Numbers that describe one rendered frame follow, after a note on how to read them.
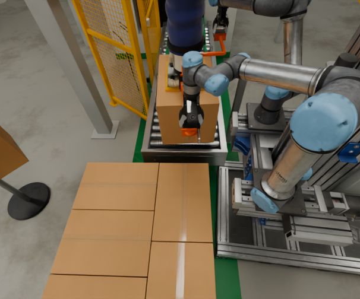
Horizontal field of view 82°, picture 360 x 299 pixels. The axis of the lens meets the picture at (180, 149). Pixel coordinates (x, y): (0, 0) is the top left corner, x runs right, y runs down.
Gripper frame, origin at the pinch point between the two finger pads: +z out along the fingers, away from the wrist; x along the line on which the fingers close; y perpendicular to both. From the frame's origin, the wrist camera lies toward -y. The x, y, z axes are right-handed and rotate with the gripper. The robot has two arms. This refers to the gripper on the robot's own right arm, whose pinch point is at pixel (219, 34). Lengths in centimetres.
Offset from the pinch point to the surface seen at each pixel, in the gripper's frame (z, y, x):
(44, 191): 116, 69, -175
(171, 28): -23, 35, -34
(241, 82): 36.2, 10.7, 21.8
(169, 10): -31, 34, -35
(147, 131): 60, 40, -61
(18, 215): 115, 93, -191
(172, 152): 60, 64, -39
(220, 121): 61, 31, 4
